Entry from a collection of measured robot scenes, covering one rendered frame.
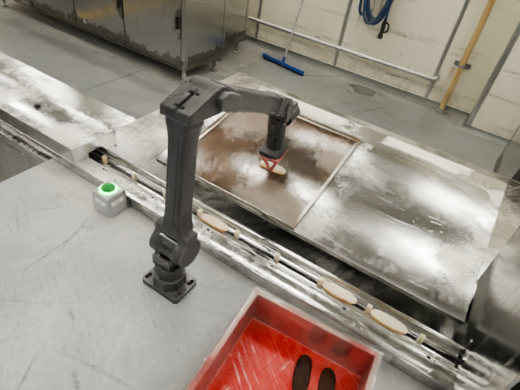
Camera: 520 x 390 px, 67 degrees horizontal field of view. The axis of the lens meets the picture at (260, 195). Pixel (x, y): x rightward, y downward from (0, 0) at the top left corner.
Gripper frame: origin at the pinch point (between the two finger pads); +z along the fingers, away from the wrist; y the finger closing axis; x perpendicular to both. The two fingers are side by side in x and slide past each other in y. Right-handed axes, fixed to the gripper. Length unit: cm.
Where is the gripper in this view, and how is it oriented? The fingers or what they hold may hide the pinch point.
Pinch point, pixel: (272, 165)
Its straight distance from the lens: 133.5
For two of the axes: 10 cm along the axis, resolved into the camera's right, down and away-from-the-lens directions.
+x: 8.6, 4.0, -3.1
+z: -0.4, 6.7, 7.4
